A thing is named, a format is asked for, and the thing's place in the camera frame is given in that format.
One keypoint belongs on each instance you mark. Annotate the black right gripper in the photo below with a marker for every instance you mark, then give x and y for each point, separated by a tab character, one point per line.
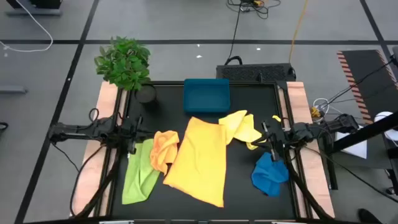
278	141

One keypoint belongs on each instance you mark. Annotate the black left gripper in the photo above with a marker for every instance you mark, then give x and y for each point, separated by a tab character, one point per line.
135	137

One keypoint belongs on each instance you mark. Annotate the orange microfiber towel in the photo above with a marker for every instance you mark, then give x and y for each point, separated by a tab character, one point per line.
163	149

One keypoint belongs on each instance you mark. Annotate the pale yellow microfiber towel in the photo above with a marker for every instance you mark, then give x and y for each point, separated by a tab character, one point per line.
239	127

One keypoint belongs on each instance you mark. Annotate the lime green microfiber towel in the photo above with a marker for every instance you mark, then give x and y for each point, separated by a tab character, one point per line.
136	177

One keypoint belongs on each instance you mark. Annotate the large golden microfiber towel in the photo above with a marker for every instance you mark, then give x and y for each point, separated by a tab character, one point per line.
199	161

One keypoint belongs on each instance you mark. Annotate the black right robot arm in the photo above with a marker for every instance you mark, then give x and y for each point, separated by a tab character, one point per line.
342	123

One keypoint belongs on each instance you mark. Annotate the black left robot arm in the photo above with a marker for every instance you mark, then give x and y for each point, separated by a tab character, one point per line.
93	130

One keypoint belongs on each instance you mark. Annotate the blue microfiber towel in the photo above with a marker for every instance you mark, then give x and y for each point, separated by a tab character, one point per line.
269	175

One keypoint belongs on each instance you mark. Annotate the black plant pot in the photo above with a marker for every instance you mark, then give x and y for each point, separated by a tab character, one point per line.
145	94

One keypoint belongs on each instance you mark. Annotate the light wooden side board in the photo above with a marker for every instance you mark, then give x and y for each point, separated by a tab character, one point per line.
298	99
105	99

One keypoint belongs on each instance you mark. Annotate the yellow plug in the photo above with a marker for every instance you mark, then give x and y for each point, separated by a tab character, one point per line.
315	112

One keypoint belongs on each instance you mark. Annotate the black perforated computer case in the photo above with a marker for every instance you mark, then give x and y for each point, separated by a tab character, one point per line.
255	73

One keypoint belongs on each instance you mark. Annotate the teal plastic bin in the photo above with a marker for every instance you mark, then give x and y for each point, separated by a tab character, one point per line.
206	95

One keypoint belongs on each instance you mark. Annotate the green leafy plant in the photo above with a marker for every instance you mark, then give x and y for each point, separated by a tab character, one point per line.
122	62

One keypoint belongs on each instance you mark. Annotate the white paper sheet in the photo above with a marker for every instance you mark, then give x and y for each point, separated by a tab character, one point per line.
354	149

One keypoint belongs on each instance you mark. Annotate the black metal beam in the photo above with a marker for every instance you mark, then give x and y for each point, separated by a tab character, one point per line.
367	132

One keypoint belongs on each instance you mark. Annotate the white round object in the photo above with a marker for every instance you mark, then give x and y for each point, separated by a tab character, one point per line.
384	115

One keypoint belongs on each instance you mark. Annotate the black mat striped edges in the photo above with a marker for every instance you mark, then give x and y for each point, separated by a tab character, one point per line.
363	68

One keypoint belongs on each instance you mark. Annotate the grey floor bar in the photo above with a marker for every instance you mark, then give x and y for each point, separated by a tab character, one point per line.
12	89

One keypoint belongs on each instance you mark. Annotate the grey furniture base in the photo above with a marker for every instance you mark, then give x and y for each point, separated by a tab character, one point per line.
34	12

